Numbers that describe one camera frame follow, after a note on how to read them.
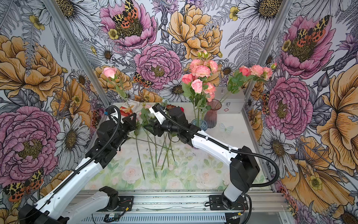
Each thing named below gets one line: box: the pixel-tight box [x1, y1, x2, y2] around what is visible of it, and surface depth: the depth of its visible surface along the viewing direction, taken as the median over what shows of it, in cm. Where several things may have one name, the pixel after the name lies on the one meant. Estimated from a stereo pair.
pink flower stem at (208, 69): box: [201, 59, 216, 121], surface depth 71 cm
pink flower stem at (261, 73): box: [249, 62, 278, 83], surface depth 80 cm
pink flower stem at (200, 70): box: [191, 50, 211, 121], surface depth 68 cm
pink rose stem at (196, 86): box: [191, 79, 203, 121], surface depth 66 cm
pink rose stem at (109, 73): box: [103, 66, 146, 180], surface depth 66 cm
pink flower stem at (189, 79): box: [181, 73, 198, 121], surface depth 77 cm
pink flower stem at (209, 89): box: [202, 82, 217, 121], surface depth 74 cm
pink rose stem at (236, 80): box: [219, 65, 252, 104], surface depth 85 cm
